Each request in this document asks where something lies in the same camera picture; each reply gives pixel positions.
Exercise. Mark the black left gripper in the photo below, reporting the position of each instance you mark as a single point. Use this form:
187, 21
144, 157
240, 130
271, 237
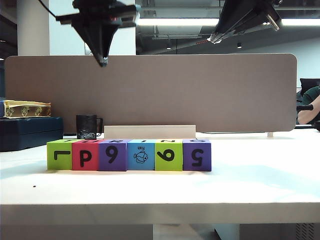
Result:
100, 12

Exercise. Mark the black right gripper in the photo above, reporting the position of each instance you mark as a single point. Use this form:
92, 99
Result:
271, 12

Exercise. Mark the red block with P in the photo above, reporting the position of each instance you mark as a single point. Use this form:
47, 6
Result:
77, 150

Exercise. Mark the purple block with 9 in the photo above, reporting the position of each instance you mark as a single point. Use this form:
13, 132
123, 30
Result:
103, 165

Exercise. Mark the blue block with fish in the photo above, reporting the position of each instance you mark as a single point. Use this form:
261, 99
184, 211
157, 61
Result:
135, 165

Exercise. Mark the lime green block with L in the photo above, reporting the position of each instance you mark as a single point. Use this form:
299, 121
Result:
60, 163

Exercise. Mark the purple block with 5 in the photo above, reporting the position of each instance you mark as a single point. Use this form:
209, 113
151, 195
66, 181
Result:
190, 150

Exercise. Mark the lime green block with 6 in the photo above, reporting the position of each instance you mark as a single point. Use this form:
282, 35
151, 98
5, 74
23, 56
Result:
162, 165

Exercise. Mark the bare person forearm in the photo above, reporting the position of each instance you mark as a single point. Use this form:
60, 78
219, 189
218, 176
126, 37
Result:
308, 113

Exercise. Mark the black ceiling spotlight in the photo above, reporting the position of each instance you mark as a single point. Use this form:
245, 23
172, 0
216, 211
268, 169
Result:
239, 46

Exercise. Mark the red LED ceiling display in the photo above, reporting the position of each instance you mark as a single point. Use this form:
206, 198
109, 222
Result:
201, 42

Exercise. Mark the ceiling light strip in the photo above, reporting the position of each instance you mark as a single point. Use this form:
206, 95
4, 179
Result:
175, 22

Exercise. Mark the brown desk divider panel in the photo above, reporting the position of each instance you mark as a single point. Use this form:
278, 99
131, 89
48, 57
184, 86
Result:
162, 92

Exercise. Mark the black office chair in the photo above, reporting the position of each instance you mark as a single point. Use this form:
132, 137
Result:
308, 82

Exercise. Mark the black mug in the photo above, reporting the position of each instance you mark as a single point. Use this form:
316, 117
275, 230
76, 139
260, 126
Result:
86, 127

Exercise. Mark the yellow patterned box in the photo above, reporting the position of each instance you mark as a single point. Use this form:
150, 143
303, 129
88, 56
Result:
27, 111

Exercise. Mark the white divider foot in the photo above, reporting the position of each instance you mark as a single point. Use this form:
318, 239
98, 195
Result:
270, 135

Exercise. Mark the dark blue case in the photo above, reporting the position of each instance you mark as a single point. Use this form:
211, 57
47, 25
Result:
30, 135

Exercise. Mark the blue box edge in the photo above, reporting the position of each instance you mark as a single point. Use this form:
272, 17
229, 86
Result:
1, 110

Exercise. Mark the black round desk object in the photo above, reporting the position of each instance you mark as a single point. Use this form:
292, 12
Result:
317, 126

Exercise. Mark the white under-table column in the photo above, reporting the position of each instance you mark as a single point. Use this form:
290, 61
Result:
185, 232

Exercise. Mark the under-table vent grille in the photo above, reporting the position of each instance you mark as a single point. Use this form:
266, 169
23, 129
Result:
305, 232

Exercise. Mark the framed wall sign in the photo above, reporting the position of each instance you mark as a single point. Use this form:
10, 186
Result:
87, 50

